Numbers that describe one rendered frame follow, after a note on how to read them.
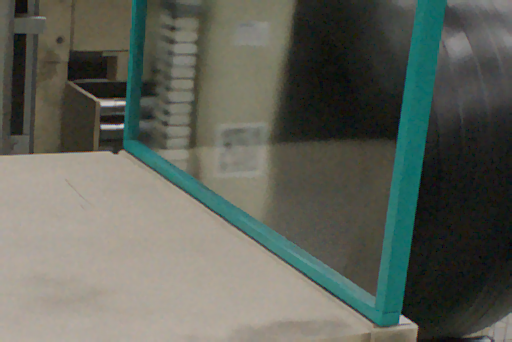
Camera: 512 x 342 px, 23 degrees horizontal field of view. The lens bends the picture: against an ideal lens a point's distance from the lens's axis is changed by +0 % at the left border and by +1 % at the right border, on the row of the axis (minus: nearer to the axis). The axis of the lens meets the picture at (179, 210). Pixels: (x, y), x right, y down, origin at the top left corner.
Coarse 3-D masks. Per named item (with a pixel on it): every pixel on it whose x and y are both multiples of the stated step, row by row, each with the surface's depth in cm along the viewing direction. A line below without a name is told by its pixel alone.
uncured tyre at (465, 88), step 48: (480, 0) 173; (480, 48) 167; (432, 96) 162; (480, 96) 164; (432, 144) 161; (480, 144) 163; (432, 192) 162; (480, 192) 164; (432, 240) 164; (480, 240) 167; (432, 288) 168; (480, 288) 172; (432, 336) 182
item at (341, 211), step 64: (192, 0) 129; (256, 0) 117; (320, 0) 107; (384, 0) 98; (128, 64) 144; (192, 64) 130; (256, 64) 118; (320, 64) 107; (384, 64) 99; (128, 128) 145; (192, 128) 131; (256, 128) 118; (320, 128) 108; (384, 128) 99; (192, 192) 130; (256, 192) 119; (320, 192) 108; (384, 192) 100; (320, 256) 109; (384, 256) 99; (384, 320) 100
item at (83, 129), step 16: (64, 96) 215; (80, 96) 208; (96, 96) 217; (112, 96) 219; (64, 112) 216; (80, 112) 209; (96, 112) 203; (112, 112) 206; (64, 128) 216; (80, 128) 209; (96, 128) 204; (112, 128) 206; (64, 144) 217; (80, 144) 210; (96, 144) 205; (112, 144) 208
